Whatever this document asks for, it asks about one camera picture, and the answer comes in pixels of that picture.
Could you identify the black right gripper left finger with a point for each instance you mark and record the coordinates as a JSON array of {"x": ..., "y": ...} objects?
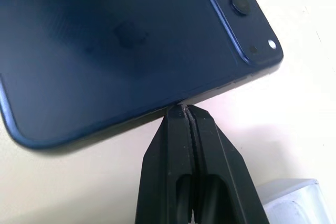
[{"x": 160, "y": 166}]

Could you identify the white translucent plastic box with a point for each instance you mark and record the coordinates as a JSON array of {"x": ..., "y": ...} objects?
[{"x": 296, "y": 203}]

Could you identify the dark blue smartphone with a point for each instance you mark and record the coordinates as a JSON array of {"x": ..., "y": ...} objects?
[{"x": 126, "y": 51}]

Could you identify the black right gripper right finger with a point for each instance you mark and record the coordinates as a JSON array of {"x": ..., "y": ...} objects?
[{"x": 220, "y": 171}]

